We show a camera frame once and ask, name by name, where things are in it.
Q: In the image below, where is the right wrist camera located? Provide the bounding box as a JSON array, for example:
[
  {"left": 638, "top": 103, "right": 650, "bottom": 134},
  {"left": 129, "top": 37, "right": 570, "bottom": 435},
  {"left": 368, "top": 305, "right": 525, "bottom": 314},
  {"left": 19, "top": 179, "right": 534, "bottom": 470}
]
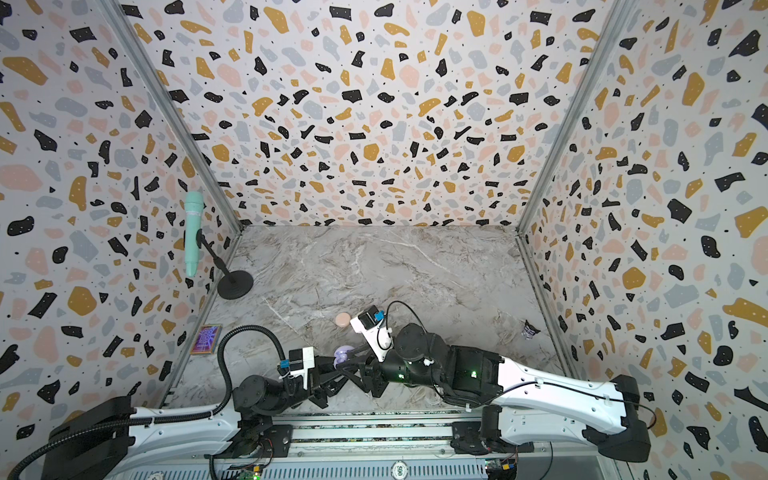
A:
[{"left": 350, "top": 305, "right": 393, "bottom": 363}]

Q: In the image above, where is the black corrugated cable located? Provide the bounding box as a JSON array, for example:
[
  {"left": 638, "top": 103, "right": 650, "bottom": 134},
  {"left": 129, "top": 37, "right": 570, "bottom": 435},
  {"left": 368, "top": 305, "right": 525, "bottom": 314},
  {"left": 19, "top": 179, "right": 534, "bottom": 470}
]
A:
[{"left": 5, "top": 324, "right": 288, "bottom": 480}]

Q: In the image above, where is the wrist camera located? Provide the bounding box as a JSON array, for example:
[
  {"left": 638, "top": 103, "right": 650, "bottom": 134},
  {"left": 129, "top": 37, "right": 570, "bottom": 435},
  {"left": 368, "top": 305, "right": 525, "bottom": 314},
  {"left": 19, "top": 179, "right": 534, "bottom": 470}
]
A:
[
  {"left": 278, "top": 346, "right": 316, "bottom": 390},
  {"left": 350, "top": 305, "right": 393, "bottom": 363}
]

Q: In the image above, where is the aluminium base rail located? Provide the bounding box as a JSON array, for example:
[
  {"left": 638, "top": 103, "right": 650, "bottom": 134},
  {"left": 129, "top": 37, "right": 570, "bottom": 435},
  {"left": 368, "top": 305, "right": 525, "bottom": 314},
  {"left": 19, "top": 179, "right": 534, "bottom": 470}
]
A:
[{"left": 110, "top": 410, "right": 633, "bottom": 479}]

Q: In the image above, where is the small dark wrapper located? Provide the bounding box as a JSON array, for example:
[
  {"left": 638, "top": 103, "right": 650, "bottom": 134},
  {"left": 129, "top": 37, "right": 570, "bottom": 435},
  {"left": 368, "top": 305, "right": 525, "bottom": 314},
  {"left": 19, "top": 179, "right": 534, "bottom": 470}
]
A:
[{"left": 522, "top": 320, "right": 540, "bottom": 339}]

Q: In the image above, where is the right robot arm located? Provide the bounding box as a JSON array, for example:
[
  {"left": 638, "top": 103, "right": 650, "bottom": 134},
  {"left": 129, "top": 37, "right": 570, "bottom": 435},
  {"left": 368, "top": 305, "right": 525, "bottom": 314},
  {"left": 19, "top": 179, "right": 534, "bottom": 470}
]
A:
[{"left": 334, "top": 323, "right": 651, "bottom": 463}]

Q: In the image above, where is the purple earbud charging case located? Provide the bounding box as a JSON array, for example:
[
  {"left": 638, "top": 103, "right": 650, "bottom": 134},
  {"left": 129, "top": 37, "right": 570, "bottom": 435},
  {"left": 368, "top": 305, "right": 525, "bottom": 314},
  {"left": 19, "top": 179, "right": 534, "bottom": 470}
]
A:
[{"left": 333, "top": 345, "right": 355, "bottom": 368}]

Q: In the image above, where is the pink earbud charging case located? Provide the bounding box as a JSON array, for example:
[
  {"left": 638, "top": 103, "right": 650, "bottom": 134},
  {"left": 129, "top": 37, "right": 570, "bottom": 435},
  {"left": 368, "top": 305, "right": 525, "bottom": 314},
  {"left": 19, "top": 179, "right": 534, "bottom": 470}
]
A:
[{"left": 334, "top": 312, "right": 351, "bottom": 328}]

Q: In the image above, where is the black microphone stand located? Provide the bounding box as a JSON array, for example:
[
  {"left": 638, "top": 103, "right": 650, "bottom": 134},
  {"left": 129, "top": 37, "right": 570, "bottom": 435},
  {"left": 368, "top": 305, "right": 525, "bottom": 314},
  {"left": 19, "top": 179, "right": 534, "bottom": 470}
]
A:
[{"left": 196, "top": 230, "right": 254, "bottom": 300}]

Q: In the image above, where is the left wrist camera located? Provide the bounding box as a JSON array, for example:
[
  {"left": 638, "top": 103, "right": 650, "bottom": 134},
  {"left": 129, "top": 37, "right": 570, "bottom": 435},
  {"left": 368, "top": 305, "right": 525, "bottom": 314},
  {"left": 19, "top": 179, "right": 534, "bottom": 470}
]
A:
[{"left": 278, "top": 346, "right": 316, "bottom": 390}]

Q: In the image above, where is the colourful card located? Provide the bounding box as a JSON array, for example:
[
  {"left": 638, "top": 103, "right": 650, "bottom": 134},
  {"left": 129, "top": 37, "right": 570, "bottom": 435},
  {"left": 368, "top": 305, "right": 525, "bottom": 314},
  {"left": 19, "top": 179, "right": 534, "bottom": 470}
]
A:
[{"left": 191, "top": 325, "right": 222, "bottom": 355}]

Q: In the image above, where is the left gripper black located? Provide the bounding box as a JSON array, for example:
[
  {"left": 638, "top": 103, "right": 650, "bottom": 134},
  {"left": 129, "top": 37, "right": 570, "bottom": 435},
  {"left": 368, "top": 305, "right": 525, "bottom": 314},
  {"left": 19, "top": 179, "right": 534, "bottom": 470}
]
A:
[{"left": 269, "top": 355, "right": 352, "bottom": 418}]

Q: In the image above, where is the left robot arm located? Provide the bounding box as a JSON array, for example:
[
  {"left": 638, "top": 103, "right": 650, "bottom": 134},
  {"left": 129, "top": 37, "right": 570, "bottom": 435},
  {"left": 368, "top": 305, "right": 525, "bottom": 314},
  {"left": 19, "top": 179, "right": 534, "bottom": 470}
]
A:
[{"left": 42, "top": 357, "right": 357, "bottom": 479}]

